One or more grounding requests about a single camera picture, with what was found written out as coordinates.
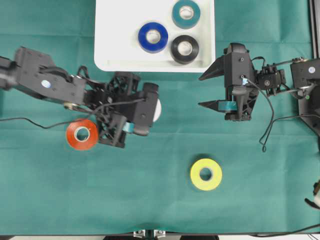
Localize blue tape roll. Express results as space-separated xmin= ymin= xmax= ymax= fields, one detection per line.
xmin=138 ymin=22 xmax=169 ymax=54

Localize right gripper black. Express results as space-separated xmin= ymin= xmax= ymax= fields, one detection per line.
xmin=198 ymin=56 xmax=259 ymax=121

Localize teal green tape roll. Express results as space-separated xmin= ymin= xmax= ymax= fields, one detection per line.
xmin=172 ymin=0 xmax=201 ymax=29

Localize right black camera cable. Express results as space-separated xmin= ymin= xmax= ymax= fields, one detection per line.
xmin=241 ymin=78 xmax=320 ymax=153

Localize green table cloth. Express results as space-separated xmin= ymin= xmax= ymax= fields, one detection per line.
xmin=0 ymin=0 xmax=320 ymax=235

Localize black aluminium frame rail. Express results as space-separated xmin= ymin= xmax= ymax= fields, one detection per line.
xmin=308 ymin=0 xmax=320 ymax=59

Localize white tape roll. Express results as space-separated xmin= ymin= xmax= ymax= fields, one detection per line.
xmin=152 ymin=99 xmax=162 ymax=123

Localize white object at edge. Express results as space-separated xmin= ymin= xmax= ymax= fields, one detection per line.
xmin=304 ymin=181 xmax=320 ymax=210

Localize metal table clamp brackets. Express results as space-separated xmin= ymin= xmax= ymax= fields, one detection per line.
xmin=133 ymin=229 xmax=166 ymax=240

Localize left wrist camera housing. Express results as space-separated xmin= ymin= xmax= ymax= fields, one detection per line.
xmin=130 ymin=82 xmax=159 ymax=136

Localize black tape roll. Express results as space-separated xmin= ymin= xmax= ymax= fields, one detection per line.
xmin=170 ymin=35 xmax=200 ymax=65

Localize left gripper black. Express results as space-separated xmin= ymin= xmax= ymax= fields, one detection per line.
xmin=96 ymin=71 xmax=140 ymax=148

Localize right wrist camera housing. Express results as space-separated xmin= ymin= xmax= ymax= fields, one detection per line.
xmin=223 ymin=43 xmax=254 ymax=101

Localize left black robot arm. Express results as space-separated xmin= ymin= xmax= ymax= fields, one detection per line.
xmin=0 ymin=47 xmax=140 ymax=148

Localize red tape roll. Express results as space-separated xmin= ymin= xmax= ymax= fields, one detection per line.
xmin=65 ymin=119 xmax=99 ymax=151

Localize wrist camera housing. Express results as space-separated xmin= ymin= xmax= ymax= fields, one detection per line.
xmin=223 ymin=43 xmax=254 ymax=101
xmin=130 ymin=82 xmax=159 ymax=136

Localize white plastic case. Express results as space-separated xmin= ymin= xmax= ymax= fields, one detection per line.
xmin=94 ymin=0 xmax=216 ymax=73

